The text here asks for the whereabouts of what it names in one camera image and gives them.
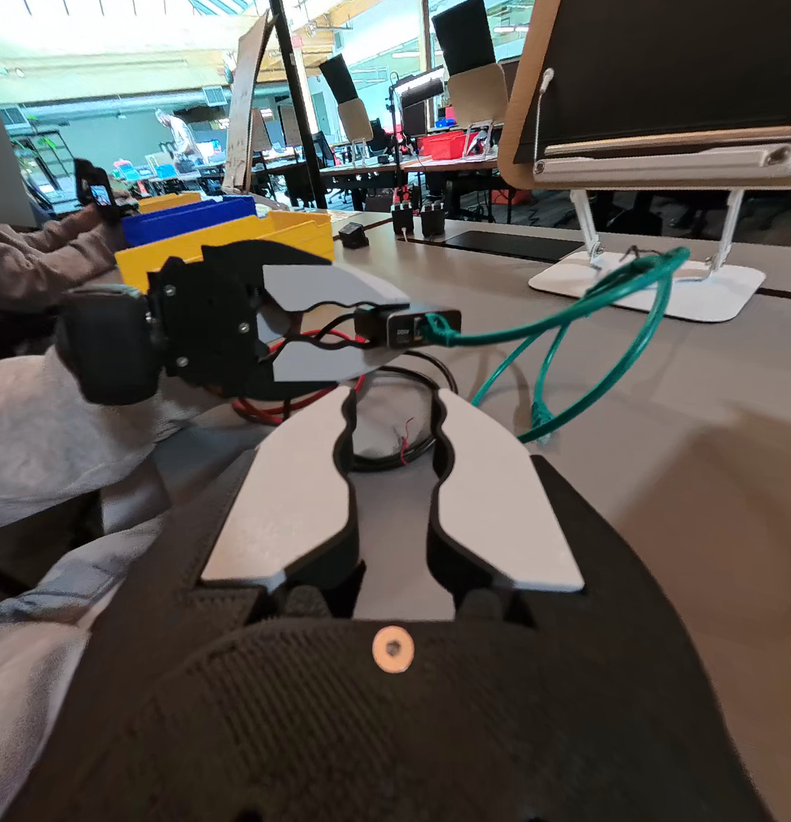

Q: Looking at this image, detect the black tablet with wooden frame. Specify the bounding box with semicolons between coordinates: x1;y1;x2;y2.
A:
497;0;791;190
431;0;511;158
318;54;375;164

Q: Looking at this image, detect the red cable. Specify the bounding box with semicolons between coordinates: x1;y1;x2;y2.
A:
232;331;366;426

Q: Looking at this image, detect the grey desk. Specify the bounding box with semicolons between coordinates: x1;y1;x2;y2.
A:
100;208;791;822

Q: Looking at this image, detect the green ethernet cable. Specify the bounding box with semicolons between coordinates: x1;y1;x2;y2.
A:
413;246;692;447

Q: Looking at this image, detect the black metal post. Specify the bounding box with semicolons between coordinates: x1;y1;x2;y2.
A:
267;0;329;209

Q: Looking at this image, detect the far wooden table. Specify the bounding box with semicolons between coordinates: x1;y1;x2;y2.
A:
321;154;499;216

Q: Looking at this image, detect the black desk mat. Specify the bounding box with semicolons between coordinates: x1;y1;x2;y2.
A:
443;231;586;263

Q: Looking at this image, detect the blue plastic bin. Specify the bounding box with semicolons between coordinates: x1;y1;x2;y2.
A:
121;196;258;248

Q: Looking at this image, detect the white monitor stand base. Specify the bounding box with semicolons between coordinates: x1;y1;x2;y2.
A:
529;189;767;323

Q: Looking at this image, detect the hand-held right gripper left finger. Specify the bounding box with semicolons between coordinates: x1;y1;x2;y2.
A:
202;387;367;617

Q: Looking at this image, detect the person's left forearm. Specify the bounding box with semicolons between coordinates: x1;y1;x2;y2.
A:
0;347;210;534

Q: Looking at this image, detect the black ethernet adapter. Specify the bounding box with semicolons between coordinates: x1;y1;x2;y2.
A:
354;304;464;351

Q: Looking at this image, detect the yellow plastic bin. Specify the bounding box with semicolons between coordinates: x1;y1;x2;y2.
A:
139;191;202;214
115;211;335;293

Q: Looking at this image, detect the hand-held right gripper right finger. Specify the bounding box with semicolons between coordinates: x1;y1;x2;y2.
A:
428;388;586;617

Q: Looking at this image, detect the tall cardboard sheet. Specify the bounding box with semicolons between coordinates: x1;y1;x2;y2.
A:
223;13;274;194

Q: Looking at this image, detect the red plastic bin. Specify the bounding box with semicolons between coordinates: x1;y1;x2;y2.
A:
418;131;468;161

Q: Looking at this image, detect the black ethernet cable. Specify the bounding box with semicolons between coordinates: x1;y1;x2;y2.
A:
286;311;459;475

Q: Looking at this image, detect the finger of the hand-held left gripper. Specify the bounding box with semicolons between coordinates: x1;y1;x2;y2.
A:
262;265;410;313
270;337;387;384

